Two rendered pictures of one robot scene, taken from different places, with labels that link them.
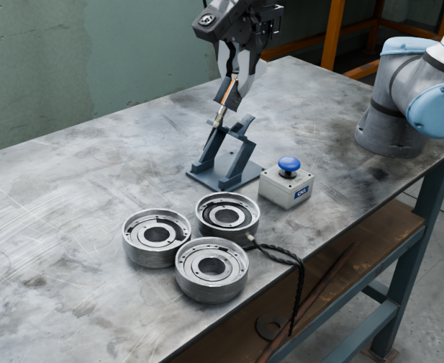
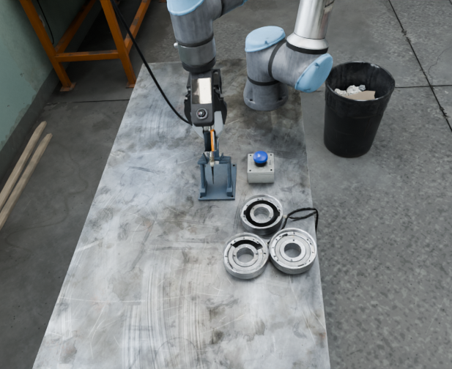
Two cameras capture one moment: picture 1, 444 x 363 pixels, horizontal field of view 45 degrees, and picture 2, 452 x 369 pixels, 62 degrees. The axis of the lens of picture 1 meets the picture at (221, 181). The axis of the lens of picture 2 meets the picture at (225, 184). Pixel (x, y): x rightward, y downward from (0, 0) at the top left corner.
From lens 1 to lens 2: 0.51 m
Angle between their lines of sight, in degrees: 29
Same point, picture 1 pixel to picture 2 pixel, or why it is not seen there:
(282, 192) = (267, 176)
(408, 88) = (289, 71)
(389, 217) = not seen: hidden behind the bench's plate
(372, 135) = (264, 102)
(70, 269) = (222, 312)
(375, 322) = not seen: hidden behind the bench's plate
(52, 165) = (116, 257)
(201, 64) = (23, 83)
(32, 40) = not seen: outside the picture
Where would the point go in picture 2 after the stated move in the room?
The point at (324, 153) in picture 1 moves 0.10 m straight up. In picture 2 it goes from (247, 129) to (245, 103)
